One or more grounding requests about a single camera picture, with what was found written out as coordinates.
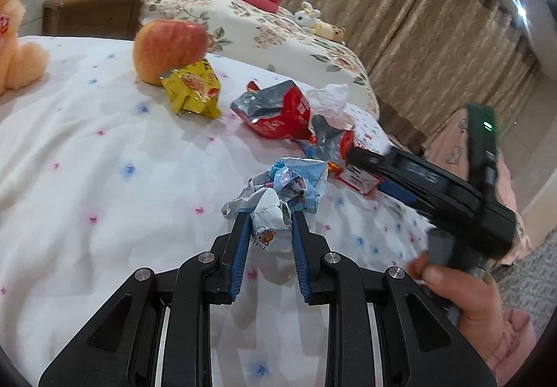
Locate red white cigarette box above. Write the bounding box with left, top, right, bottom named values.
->
left=336, top=165, right=382, bottom=196

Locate cartoon wrapper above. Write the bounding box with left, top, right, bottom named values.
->
left=221, top=157, right=329, bottom=252

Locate white tissue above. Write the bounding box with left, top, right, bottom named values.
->
left=305, top=84, right=348, bottom=118

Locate red snack bag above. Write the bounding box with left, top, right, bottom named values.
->
left=229, top=79, right=356, bottom=172

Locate yellow snack packet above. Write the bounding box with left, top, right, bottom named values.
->
left=160, top=59, right=221, bottom=119

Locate person's right hand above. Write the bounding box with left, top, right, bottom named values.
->
left=406, top=251, right=508, bottom=370

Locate pink heart cloth cover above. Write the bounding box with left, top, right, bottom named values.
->
left=422, top=103, right=533, bottom=266

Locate beige patterned curtain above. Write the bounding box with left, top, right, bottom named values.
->
left=287, top=0, right=540, bottom=149

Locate white dotted bed sheet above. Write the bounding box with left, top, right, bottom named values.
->
left=1, top=35, right=431, bottom=386

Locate tan dog plush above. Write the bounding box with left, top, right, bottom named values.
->
left=314, top=21, right=346, bottom=44

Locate floral quilt bed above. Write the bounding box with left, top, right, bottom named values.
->
left=139, top=0, right=379, bottom=117

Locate white rabbit plush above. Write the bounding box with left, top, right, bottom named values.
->
left=293, top=1, right=321, bottom=34

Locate red apple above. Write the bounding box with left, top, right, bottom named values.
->
left=133, top=19, right=209, bottom=85

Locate beige teddy bear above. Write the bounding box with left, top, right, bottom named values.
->
left=0, top=0, right=49, bottom=95

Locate wooden nightstand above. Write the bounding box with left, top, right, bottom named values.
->
left=41, top=0, right=142, bottom=40

